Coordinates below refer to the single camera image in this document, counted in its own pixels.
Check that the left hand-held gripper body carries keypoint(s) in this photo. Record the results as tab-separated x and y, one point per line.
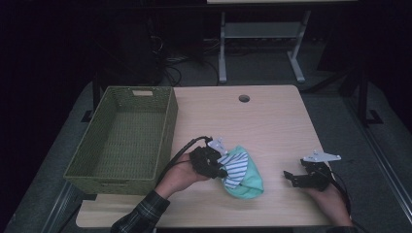
204	160

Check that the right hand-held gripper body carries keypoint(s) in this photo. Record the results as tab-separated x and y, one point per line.
319	176

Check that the mint green baby garment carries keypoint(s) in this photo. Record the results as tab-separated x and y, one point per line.
244	176

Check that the person's left hand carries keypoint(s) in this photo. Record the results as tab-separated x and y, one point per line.
178	176

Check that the person's right hand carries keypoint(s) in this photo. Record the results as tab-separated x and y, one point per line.
333	204

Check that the green woven basket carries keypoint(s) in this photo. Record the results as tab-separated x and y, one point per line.
129	142

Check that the dark metal stand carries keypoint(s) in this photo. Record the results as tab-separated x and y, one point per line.
364	97

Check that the white metal stand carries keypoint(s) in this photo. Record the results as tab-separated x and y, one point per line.
259	30

